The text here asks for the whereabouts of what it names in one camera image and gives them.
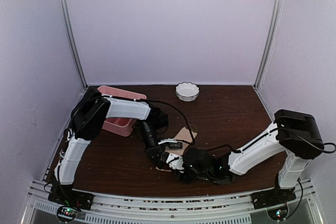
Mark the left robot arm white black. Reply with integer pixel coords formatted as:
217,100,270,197
54,88,169,205

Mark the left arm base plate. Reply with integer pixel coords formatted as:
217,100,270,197
48,182,94,210

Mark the striped beige brown sock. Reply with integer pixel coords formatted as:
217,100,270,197
155,127,193,172

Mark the white scalloped ceramic bowl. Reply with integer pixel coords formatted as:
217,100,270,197
175,82,200,102

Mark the aluminium corner post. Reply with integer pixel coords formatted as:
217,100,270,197
254,0,283,90
60,0,88,89

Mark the pink divided organizer tray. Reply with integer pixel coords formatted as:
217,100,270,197
98,86,150,137

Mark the right aluminium corner post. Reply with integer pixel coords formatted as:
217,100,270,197
254,0,283,90

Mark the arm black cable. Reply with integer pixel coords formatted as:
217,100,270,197
131,100,197,146
207,126,336,159

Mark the left aluminium corner post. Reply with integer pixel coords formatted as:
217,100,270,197
60,0,88,89

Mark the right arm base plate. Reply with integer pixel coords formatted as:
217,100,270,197
251,188,296,209

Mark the aluminium front table rail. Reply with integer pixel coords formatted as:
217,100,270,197
19,179,326,223

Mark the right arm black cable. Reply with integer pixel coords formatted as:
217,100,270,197
207,126,336,159

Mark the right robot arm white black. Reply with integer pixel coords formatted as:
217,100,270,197
161,109,324,204

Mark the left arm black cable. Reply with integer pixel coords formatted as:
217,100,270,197
131,100,197,146

